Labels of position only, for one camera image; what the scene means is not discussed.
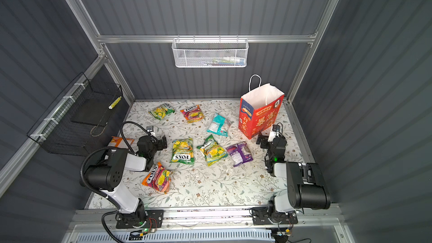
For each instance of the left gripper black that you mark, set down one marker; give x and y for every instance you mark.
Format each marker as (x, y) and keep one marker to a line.
(160, 143)

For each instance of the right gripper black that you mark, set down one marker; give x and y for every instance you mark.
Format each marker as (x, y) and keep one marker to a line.
(266, 142)

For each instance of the orange snack packet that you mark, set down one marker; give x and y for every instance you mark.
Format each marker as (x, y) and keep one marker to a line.
(120, 143)

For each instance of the orange pink Fox's candy bag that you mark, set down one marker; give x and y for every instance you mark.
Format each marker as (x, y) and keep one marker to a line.
(159, 178)

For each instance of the green yellow candy bag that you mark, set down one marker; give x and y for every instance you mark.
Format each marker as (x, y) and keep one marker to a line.
(161, 111)
(212, 150)

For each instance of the green Fox's candy bag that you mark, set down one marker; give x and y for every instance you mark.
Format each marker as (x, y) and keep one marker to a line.
(183, 152)

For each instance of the red paper gift bag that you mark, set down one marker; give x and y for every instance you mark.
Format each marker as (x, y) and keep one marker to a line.
(259, 108)

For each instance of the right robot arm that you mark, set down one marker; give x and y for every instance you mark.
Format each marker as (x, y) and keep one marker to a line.
(305, 184)

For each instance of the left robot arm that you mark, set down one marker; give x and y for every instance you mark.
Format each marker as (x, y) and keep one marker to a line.
(102, 173)

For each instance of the pink Fox's candy bag far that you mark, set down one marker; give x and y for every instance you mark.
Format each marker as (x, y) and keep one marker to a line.
(193, 114)

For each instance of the purple snack packet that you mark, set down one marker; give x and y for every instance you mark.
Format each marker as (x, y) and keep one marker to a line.
(240, 154)

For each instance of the yellow tube in black basket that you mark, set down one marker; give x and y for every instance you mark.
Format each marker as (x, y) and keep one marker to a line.
(114, 103)

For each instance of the teal white snack packet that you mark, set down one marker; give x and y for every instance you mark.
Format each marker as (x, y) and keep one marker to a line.
(219, 125)

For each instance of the items in white basket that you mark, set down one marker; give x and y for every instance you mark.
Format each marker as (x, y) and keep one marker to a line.
(225, 61)

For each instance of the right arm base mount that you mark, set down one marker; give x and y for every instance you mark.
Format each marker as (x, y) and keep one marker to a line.
(262, 216)

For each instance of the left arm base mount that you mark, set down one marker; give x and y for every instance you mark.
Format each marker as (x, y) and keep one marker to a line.
(142, 219)

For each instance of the black wire wall basket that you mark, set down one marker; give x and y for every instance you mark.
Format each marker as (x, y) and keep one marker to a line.
(80, 121)

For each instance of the white wire wall basket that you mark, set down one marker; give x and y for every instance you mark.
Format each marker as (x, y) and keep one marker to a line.
(189, 53)

